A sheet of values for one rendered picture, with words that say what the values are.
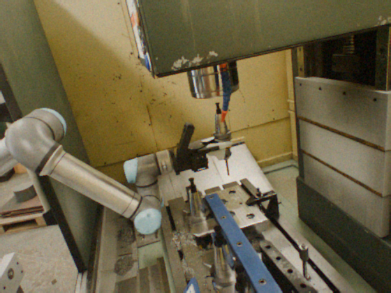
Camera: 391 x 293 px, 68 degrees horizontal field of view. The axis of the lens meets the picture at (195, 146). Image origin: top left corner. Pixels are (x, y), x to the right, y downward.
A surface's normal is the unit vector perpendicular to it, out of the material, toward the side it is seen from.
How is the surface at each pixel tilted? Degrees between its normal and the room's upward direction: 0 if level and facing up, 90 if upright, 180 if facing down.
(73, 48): 90
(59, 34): 90
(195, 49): 90
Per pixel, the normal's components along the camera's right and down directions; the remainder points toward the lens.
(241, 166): -0.07, -0.71
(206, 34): 0.24, 0.31
